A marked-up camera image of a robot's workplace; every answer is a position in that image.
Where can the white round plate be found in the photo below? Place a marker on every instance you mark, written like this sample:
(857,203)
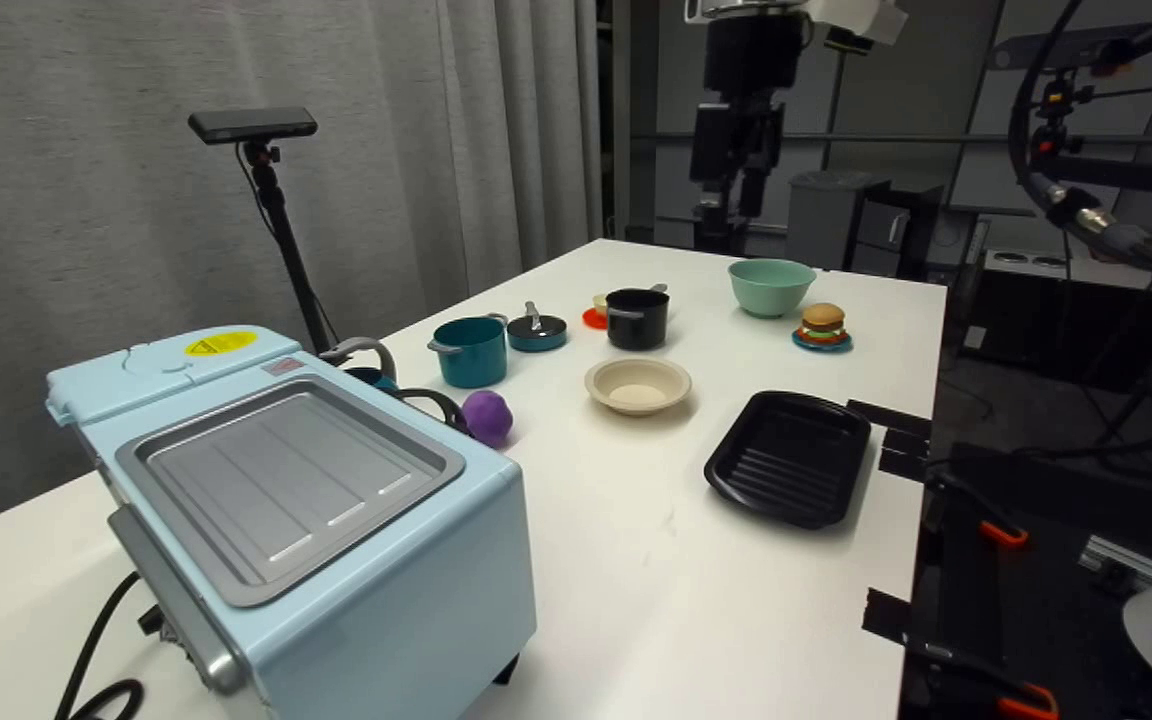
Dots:
(637,386)

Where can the toy burger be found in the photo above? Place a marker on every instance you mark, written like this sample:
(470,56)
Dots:
(823,323)

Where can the short black tape strip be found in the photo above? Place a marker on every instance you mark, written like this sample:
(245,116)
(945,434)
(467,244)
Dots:
(893,615)
(905,468)
(905,444)

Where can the small teal plate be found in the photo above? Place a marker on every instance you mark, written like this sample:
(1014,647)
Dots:
(823,342)

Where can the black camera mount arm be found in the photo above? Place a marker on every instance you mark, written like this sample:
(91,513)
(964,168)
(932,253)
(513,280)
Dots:
(1108,164)

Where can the black camera on clamp mount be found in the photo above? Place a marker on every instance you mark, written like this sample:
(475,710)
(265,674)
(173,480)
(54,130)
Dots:
(1083,47)

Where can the dark grey cabinet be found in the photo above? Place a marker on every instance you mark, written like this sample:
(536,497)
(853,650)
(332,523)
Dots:
(862,220)

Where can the mint green bowl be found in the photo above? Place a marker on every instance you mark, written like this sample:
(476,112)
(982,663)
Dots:
(770,284)

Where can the teal toy pot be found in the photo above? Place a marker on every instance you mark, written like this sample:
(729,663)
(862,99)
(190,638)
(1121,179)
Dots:
(475,351)

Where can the light blue toaster oven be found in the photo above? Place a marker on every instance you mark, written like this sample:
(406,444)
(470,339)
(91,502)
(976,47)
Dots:
(297,523)

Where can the purple toy eggplant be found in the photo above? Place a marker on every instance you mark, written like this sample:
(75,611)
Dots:
(486,418)

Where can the small orange toy piece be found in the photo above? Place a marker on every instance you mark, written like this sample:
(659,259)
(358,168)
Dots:
(595,319)

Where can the grey curtain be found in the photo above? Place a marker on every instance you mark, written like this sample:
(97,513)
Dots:
(201,203)

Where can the black equipment box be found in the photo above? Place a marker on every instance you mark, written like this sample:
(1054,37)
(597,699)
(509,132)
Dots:
(1079,323)

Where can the black bar camera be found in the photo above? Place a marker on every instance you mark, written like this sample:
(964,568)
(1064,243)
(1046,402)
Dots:
(253,126)

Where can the black camera stand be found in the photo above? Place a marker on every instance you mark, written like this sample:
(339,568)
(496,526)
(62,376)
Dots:
(286,244)

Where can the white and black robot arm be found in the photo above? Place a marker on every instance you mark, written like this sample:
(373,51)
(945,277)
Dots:
(791,21)

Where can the black ribbed rectangular tray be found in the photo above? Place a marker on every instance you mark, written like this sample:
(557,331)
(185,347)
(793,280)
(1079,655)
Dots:
(791,456)

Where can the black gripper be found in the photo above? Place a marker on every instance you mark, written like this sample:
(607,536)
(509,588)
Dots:
(738,145)

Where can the black toy pot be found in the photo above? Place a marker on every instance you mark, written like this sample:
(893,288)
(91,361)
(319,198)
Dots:
(637,319)

